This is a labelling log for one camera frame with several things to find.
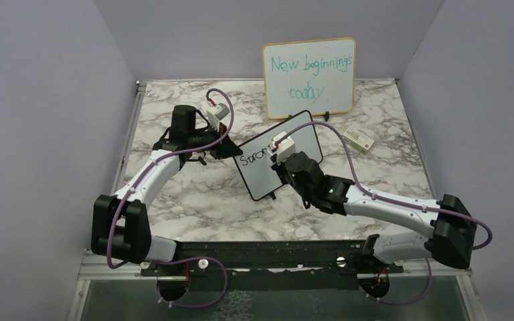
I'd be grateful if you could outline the black aluminium base frame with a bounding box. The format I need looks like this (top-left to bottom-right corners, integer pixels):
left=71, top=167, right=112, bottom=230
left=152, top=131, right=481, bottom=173
left=68, top=240, right=485, bottom=320

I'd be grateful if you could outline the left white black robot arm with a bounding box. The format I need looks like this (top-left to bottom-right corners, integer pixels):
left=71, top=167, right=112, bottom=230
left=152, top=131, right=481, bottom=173
left=90, top=104, right=242, bottom=275

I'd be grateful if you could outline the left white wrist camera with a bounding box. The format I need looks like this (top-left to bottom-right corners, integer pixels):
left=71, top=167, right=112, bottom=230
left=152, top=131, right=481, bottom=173
left=206, top=103, right=230, bottom=130

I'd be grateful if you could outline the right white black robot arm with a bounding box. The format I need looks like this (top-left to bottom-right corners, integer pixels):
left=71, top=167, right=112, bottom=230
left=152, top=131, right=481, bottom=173
left=270, top=152, right=477, bottom=272

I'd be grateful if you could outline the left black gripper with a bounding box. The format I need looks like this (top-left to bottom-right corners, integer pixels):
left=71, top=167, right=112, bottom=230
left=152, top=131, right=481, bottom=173
left=189, top=122, right=243, bottom=160

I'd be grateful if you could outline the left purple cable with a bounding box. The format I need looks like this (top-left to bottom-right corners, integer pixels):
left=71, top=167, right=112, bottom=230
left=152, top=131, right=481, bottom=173
left=106, top=88, right=235, bottom=310

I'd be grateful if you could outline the black framed whiteboard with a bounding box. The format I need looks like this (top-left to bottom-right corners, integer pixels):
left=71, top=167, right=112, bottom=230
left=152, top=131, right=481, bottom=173
left=234, top=110, right=323, bottom=201

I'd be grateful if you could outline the purple cable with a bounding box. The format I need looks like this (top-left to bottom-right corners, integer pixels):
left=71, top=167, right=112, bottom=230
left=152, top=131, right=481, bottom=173
left=272, top=121, right=494, bottom=306
left=106, top=88, right=235, bottom=310

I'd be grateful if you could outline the yellow framed whiteboard with writing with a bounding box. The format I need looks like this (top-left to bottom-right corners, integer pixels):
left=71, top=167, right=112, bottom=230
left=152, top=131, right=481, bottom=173
left=262, top=37, right=357, bottom=119

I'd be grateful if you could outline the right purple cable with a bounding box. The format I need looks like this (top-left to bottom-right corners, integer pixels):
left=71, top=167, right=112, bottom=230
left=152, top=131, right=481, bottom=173
left=272, top=121, right=494, bottom=306

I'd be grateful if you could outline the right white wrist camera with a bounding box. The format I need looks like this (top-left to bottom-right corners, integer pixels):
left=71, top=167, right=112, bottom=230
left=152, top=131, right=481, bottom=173
left=270, top=131, right=296, bottom=165

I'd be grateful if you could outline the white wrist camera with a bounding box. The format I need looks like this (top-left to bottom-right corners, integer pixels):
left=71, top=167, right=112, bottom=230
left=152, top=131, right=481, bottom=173
left=206, top=103, right=230, bottom=130
left=270, top=131, right=296, bottom=165

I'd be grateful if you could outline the white green eraser box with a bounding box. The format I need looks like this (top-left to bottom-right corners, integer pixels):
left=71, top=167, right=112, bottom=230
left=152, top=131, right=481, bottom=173
left=342, top=126, right=375, bottom=154

